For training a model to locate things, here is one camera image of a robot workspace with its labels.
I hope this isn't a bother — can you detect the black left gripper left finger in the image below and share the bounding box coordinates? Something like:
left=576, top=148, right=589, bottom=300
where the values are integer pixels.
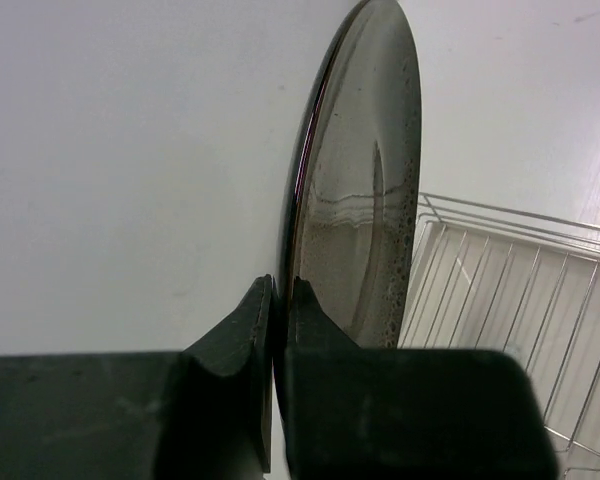
left=0, top=276, right=275, bottom=479

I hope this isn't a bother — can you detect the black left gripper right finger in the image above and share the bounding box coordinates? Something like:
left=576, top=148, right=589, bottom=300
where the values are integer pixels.
left=277, top=279, right=559, bottom=479

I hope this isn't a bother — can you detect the brown round plate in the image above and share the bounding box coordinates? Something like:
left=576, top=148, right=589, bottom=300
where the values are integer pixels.
left=274, top=0, right=424, bottom=451

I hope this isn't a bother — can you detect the wire dish rack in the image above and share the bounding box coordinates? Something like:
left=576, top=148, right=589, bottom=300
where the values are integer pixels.
left=399, top=193, right=600, bottom=479

